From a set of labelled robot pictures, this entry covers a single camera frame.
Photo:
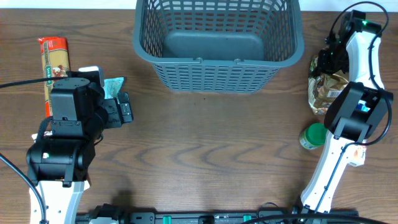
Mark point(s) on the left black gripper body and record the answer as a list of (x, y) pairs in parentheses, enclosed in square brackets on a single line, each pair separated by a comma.
[(114, 117)]

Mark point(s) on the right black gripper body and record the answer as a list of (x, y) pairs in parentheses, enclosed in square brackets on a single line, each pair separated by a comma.
[(331, 59)]

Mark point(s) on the teal snack packet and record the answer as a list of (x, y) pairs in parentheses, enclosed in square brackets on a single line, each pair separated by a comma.
[(112, 87)]

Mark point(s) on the gold foil snack bag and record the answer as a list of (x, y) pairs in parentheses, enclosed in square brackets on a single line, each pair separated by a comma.
[(323, 88)]

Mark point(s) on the green lid jar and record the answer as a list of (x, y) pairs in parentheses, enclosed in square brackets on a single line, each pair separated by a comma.
[(313, 137)]

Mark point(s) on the colourful tissue pack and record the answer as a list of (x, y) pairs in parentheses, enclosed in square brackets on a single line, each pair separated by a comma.
[(359, 156)]

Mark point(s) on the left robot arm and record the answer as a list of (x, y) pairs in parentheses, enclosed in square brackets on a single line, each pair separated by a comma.
[(64, 148)]

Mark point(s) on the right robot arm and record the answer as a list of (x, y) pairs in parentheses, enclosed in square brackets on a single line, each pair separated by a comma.
[(357, 111)]

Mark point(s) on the spaghetti pasta packet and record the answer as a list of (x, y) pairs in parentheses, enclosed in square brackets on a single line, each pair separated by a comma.
[(54, 56)]

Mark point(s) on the grey plastic basket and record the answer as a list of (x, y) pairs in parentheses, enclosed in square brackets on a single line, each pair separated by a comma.
[(225, 46)]

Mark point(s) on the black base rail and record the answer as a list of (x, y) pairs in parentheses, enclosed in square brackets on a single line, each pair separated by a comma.
[(268, 213)]

